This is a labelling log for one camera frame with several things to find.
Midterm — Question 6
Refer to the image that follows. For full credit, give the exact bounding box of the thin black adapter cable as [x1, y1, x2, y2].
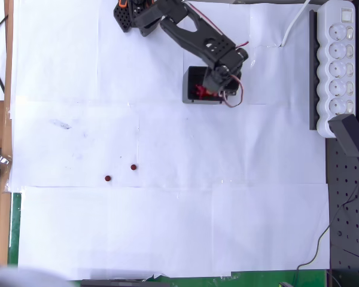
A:
[293, 161, 359, 287]

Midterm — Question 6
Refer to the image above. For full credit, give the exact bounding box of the white power cable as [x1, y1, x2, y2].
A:
[280, 0, 312, 48]

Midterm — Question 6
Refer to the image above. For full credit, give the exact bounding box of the grey blurred round object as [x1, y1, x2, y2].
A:
[0, 258, 75, 287]

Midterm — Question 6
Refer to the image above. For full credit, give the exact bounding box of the white power strip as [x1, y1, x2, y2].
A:
[316, 0, 356, 139]

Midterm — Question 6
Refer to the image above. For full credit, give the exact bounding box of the black pegboard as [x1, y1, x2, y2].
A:
[325, 0, 359, 287]

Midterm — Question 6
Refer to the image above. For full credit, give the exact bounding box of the black power adapter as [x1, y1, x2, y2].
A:
[328, 114, 359, 164]

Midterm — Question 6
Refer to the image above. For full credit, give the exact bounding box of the black box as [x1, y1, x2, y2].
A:
[182, 66, 239, 105]

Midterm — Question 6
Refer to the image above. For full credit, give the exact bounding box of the black flat device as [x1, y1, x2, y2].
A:
[80, 278, 171, 287]

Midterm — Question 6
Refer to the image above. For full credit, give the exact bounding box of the white paper table cover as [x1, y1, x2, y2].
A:
[8, 0, 331, 282]

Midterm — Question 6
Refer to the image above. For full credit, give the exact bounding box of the red white servo cable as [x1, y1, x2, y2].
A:
[223, 74, 245, 109]

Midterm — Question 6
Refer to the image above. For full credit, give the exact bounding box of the green cutting mat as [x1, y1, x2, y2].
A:
[8, 192, 328, 287]

